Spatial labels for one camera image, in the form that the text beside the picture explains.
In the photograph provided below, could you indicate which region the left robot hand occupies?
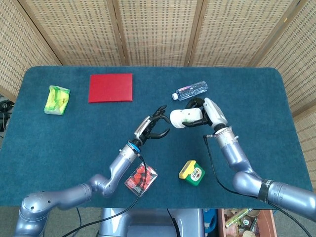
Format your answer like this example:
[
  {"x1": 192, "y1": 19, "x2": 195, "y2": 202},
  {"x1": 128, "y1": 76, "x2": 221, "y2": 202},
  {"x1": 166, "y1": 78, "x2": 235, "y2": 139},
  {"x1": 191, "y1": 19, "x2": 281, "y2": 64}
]
[{"x1": 134, "y1": 105, "x2": 171, "y2": 146}]

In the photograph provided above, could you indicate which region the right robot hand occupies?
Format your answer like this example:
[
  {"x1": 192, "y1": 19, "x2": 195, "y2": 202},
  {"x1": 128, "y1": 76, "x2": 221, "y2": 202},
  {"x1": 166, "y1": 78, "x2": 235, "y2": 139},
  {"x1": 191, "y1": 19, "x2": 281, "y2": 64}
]
[{"x1": 183, "y1": 97, "x2": 228, "y2": 131}]

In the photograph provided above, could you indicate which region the clear plastic water bottle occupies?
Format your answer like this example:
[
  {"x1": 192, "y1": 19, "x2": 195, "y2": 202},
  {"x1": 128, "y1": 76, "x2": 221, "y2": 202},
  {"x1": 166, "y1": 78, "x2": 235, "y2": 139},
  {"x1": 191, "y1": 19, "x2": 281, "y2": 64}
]
[{"x1": 172, "y1": 80, "x2": 208, "y2": 101}]

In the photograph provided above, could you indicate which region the red felt mat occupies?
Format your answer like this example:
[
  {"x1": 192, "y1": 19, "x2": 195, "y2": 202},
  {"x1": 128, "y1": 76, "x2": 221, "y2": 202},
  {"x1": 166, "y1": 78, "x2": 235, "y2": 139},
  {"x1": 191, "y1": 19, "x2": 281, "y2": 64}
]
[{"x1": 87, "y1": 73, "x2": 134, "y2": 104}]

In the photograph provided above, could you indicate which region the clear box of red capsules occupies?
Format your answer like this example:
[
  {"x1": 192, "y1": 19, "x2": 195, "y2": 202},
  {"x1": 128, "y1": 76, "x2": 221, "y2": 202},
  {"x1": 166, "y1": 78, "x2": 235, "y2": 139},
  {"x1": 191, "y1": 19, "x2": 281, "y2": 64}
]
[{"x1": 124, "y1": 161, "x2": 158, "y2": 198}]

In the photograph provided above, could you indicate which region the green tub with yellow lid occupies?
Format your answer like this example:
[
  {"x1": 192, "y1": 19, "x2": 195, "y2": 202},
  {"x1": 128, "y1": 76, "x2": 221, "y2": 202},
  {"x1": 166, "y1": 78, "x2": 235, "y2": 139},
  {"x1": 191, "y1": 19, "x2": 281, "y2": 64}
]
[{"x1": 178, "y1": 159, "x2": 206, "y2": 187}]

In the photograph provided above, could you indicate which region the blue table cloth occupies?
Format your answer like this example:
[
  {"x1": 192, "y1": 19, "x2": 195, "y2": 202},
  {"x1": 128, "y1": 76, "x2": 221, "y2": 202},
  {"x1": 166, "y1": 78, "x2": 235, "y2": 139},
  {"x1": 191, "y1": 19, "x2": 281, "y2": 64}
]
[{"x1": 0, "y1": 66, "x2": 314, "y2": 209}]

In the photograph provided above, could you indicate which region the green yellow tissue pack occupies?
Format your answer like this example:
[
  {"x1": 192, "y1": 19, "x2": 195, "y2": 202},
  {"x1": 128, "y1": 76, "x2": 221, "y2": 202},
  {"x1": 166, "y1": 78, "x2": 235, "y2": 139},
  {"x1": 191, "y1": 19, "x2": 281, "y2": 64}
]
[{"x1": 43, "y1": 85, "x2": 71, "y2": 116}]

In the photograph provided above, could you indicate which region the blue-grey robot torso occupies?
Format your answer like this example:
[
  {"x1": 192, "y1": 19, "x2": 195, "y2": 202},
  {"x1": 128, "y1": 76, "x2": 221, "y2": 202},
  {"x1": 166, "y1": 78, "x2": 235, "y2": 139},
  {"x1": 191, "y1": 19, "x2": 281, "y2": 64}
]
[{"x1": 98, "y1": 207, "x2": 205, "y2": 237}]

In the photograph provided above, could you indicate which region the rattan folding screen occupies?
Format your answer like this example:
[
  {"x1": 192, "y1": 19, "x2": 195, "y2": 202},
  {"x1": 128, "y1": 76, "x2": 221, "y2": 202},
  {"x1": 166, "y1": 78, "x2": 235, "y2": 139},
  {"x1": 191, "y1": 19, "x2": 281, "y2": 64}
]
[{"x1": 0, "y1": 0, "x2": 316, "y2": 193}]

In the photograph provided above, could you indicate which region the blue plastic container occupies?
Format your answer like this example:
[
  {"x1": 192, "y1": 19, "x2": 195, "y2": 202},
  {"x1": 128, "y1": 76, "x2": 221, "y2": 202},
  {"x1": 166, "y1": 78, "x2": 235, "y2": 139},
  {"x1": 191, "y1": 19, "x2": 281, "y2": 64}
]
[{"x1": 203, "y1": 208, "x2": 218, "y2": 233}]

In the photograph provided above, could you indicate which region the green gold foil packet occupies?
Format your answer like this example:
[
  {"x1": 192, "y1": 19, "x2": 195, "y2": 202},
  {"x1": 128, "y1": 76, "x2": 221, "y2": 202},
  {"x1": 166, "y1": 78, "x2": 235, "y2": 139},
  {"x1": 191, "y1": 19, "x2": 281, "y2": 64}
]
[{"x1": 225, "y1": 208, "x2": 253, "y2": 227}]

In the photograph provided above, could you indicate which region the orange storage crate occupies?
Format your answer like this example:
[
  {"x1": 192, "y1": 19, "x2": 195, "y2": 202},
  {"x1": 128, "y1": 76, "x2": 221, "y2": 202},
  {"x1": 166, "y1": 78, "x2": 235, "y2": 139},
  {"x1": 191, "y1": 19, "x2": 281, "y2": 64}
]
[{"x1": 217, "y1": 208, "x2": 277, "y2": 237}]

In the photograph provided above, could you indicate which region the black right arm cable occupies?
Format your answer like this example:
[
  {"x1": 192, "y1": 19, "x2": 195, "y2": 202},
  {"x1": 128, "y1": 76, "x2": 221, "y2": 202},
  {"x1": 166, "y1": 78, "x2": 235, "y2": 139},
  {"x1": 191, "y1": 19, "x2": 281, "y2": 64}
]
[{"x1": 202, "y1": 134, "x2": 314, "y2": 237}]

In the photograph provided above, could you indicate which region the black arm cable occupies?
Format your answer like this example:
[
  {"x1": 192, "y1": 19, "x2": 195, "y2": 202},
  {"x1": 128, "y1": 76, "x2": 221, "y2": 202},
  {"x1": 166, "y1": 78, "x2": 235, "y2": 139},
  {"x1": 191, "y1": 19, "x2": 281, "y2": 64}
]
[
  {"x1": 61, "y1": 153, "x2": 149, "y2": 237},
  {"x1": 202, "y1": 134, "x2": 314, "y2": 237}
]

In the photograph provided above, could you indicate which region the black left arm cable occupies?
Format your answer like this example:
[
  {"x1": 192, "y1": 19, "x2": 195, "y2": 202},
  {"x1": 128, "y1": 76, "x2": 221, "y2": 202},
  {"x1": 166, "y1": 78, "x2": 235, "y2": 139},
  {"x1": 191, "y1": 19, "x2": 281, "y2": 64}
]
[{"x1": 61, "y1": 153, "x2": 149, "y2": 237}]

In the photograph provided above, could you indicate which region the black torso cable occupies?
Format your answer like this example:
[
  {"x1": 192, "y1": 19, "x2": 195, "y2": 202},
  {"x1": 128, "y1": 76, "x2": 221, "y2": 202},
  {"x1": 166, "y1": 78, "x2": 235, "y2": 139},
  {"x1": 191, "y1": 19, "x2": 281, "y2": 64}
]
[{"x1": 166, "y1": 208, "x2": 180, "y2": 234}]

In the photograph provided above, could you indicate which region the black floor cable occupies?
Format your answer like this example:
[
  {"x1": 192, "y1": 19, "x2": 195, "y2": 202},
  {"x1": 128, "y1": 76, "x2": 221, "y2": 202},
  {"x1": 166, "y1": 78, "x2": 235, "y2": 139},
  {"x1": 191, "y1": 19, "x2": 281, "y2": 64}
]
[{"x1": 75, "y1": 207, "x2": 82, "y2": 229}]

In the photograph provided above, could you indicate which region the black cable bundle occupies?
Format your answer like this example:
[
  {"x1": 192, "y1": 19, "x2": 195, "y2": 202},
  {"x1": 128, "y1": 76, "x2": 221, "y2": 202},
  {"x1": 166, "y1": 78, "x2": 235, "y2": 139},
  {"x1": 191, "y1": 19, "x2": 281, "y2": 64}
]
[{"x1": 0, "y1": 100, "x2": 15, "y2": 131}]

